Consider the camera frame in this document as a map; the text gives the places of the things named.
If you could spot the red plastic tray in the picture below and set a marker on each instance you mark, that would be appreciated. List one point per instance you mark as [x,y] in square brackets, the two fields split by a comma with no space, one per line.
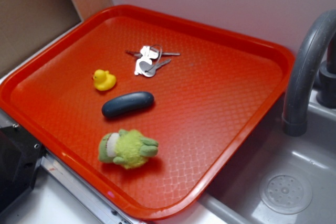
[206,102]

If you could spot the yellow rubber duck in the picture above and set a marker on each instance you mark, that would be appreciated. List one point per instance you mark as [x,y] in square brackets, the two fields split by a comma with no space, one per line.
[103,80]

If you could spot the silver key bunch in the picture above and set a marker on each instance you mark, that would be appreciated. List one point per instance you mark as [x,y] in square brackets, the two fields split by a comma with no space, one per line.
[148,59]

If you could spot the dark blue oblong case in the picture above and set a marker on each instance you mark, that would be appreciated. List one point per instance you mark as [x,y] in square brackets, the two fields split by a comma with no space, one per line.
[127,103]

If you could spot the grey curved faucet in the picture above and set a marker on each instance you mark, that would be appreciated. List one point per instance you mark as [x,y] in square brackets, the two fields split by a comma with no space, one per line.
[315,60]

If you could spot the brown cardboard panel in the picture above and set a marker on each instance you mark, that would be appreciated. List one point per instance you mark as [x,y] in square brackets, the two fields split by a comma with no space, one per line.
[29,25]

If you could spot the green plush animal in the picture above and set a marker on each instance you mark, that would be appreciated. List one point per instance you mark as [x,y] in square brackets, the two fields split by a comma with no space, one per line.
[128,149]

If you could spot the black metal bracket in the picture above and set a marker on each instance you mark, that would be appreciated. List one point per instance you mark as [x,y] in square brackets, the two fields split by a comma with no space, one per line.
[21,155]

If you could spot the grey plastic sink basin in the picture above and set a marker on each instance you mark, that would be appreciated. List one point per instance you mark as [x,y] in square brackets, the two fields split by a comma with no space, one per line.
[276,178]

